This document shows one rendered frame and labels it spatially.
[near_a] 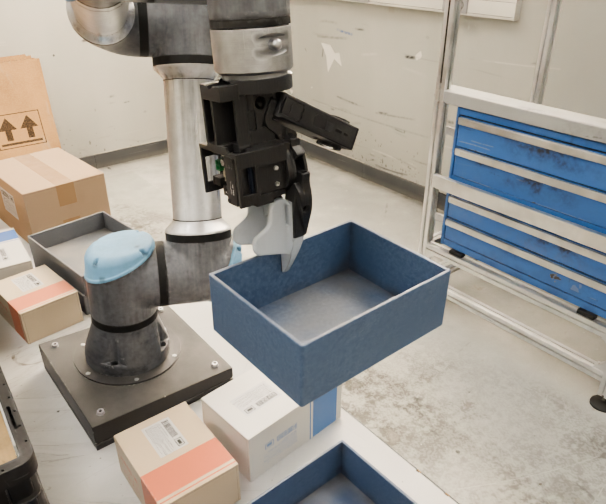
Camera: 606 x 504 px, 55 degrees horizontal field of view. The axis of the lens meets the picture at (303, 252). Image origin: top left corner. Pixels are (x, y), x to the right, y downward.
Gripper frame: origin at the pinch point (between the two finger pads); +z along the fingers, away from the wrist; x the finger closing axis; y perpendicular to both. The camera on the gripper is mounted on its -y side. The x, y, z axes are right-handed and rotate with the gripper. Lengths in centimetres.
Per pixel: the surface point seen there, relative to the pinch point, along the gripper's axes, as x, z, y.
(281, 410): -11.9, 31.9, -5.0
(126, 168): -340, 82, -103
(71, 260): -86, 29, 3
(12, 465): -9.8, 18.0, 31.2
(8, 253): -91, 25, 15
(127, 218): -263, 89, -71
